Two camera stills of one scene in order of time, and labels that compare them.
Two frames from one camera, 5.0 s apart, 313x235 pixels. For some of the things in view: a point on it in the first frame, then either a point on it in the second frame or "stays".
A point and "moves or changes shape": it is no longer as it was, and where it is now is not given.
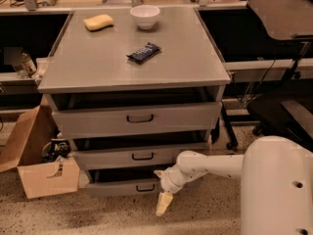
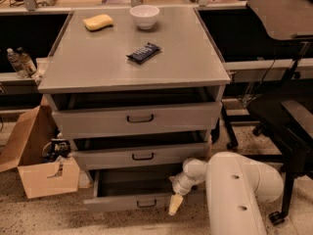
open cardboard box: [24, 152] stays
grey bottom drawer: [122, 182] moves or changes shape
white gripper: [170, 181] → [179, 186]
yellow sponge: [98, 22] stays
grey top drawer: [135, 112] stays
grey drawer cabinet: [128, 89] stays
